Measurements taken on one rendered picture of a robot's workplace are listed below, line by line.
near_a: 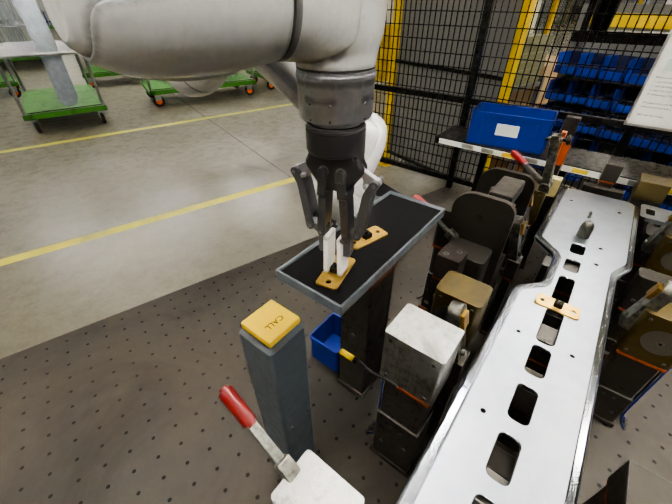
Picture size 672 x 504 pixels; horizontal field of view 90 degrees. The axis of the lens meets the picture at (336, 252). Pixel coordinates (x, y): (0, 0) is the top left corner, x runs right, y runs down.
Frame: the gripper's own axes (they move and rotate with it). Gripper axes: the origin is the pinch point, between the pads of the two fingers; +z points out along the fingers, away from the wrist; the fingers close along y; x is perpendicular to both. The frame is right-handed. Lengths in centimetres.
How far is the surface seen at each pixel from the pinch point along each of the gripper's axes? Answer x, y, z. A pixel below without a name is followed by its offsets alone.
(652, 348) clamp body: 26, 58, 23
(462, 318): 5.3, 21.1, 11.1
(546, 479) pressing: -10.4, 36.4, 20.4
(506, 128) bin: 115, 23, 10
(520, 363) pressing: 8.1, 32.8, 20.4
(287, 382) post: -15.3, -1.2, 15.0
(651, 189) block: 92, 68, 17
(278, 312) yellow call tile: -11.5, -3.9, 4.4
